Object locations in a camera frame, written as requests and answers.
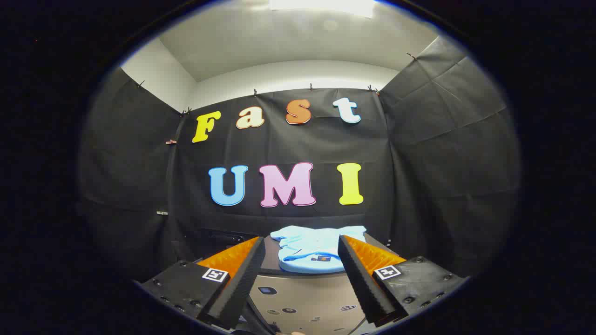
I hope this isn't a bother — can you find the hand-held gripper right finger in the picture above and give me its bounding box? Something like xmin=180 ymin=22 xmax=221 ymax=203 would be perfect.
xmin=338 ymin=235 xmax=468 ymax=326

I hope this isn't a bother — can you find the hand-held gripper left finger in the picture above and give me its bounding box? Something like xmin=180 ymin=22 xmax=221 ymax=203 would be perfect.
xmin=140 ymin=236 xmax=266 ymax=330

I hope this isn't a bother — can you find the light blue button shirt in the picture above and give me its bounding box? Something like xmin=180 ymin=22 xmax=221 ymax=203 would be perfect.
xmin=270 ymin=226 xmax=367 ymax=274

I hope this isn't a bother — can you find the black backdrop cloth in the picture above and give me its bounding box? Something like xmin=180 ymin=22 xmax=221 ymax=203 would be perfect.
xmin=79 ymin=37 xmax=521 ymax=284

